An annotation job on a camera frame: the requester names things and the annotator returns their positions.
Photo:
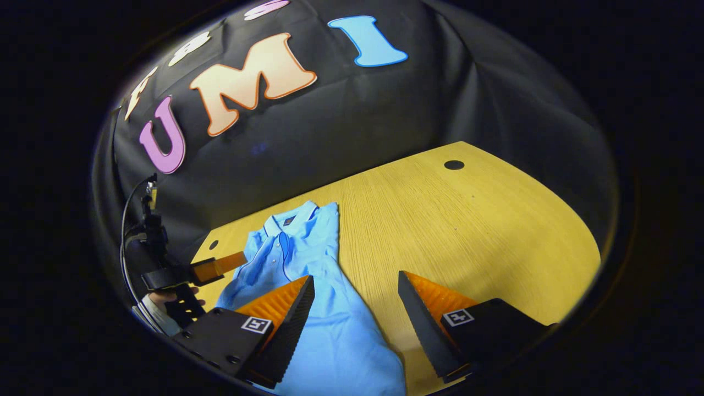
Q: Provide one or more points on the light blue T-shirt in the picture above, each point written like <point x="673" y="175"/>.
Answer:
<point x="330" y="341"/>

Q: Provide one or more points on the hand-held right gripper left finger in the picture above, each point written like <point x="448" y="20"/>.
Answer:
<point x="289" y="341"/>

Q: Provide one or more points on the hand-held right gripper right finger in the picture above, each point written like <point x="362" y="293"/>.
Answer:
<point x="426" y="335"/>

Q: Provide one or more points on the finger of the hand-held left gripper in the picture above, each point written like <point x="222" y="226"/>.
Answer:
<point x="225" y="264"/>

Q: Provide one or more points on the black backdrop cloth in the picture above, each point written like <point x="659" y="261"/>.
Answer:
<point x="357" y="121"/>

